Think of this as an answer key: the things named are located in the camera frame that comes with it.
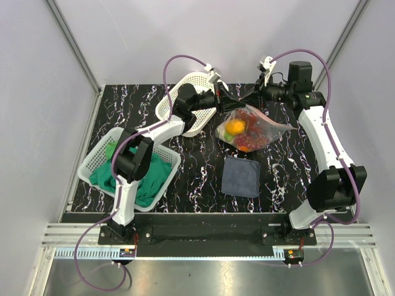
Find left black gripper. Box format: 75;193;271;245
189;83;245;116

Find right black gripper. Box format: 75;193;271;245
239;73;293;110

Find clear zip top bag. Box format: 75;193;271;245
215;105;295;152

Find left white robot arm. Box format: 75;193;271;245
107;81;246;244

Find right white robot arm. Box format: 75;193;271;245
243;56;367;245

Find fake orange fruit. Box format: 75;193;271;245
225;119;246;136

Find fake red grapes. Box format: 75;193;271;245
234;109;268;152

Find fake green fruit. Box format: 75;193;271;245
223;132;235;142

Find white oval perforated basket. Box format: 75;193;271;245
155;72;216;138

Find folded dark blue towel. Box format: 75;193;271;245
221;156;261;199

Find green cloth garment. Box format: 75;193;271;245
89;142;172;208

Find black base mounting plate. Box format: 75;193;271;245
98;224;317;246

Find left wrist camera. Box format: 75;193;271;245
204;63;222;84

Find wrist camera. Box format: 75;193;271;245
257;56;277;86
204;63;222;84

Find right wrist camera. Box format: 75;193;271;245
257;56;277;86

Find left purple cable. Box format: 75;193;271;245
75;54;212;292

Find aluminium frame rail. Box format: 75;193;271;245
44;0;101;94

